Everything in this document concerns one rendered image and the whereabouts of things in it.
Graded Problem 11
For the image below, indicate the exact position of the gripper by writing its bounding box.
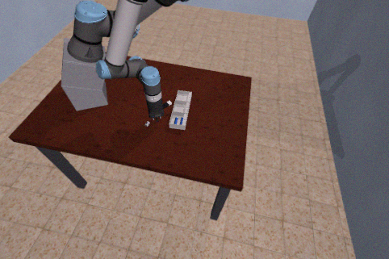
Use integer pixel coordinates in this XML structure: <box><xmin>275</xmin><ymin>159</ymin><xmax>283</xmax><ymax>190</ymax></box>
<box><xmin>144</xmin><ymin>92</ymin><xmax>164</xmax><ymax>120</ymax></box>

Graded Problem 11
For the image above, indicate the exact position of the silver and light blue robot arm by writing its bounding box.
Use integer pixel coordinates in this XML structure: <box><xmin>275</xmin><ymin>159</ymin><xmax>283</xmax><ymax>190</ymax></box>
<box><xmin>67</xmin><ymin>0</ymin><xmax>189</xmax><ymax>96</ymax></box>

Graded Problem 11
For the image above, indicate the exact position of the white three-compartment bin rack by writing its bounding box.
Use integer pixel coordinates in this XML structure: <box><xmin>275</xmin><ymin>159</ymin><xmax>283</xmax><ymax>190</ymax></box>
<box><xmin>169</xmin><ymin>90</ymin><xmax>192</xmax><ymax>130</ymax></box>

